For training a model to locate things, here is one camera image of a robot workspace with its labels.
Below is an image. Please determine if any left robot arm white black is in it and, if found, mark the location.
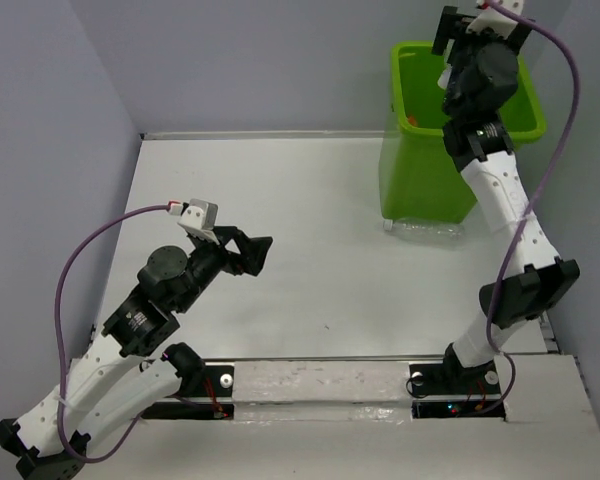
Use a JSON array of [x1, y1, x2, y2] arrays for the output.
[[0, 226, 273, 479]]

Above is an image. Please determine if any green plastic bin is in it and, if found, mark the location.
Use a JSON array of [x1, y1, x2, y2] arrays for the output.
[[379, 42, 546, 223]]

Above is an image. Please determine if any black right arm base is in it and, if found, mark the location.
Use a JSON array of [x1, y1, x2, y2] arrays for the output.
[[405, 345, 506, 419]]

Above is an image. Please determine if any large clear crushed bottle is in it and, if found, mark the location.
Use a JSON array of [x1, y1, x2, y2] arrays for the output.
[[437, 66, 452, 90]]

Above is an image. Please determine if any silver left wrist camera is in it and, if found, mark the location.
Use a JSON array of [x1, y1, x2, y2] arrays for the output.
[[178, 199, 218, 243]]

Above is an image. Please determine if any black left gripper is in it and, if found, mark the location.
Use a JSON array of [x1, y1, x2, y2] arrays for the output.
[[175, 225, 274, 312]]

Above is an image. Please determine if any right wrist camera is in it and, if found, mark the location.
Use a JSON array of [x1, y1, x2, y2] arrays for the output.
[[467, 0, 525, 38]]

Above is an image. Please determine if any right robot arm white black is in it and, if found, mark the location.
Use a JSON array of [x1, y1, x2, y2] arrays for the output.
[[431, 3, 580, 392]]

